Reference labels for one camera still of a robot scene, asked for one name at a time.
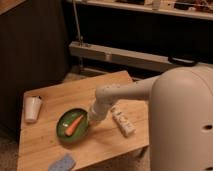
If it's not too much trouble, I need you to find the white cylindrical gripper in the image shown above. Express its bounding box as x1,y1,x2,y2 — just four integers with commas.
88,101,110,122

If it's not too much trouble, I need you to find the green ceramic bowl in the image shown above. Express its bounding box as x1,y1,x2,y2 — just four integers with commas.
56,108,89,143

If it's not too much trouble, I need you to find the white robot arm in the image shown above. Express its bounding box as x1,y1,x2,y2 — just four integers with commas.
88,65,213,171

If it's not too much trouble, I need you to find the white lotion bottle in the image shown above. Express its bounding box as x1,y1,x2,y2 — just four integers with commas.
110,107,136,137

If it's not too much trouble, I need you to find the orange carrot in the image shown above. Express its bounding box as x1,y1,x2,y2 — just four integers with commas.
65,116,83,136

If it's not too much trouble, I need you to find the wooden low table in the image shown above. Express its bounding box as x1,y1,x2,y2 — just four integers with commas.
17,71,149,171

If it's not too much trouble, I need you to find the blue sponge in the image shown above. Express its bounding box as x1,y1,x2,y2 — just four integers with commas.
48,154,76,171

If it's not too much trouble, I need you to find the white paper cup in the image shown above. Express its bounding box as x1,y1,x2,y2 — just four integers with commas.
24,96,42,123

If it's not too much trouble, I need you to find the metal stand pole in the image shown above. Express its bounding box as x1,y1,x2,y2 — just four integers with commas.
72,0,83,71

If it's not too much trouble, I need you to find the upper wooden shelf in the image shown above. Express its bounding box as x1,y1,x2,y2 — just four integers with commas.
67,0,213,21

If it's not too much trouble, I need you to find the long grey case with handle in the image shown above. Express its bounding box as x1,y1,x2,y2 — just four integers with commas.
69,41,213,72

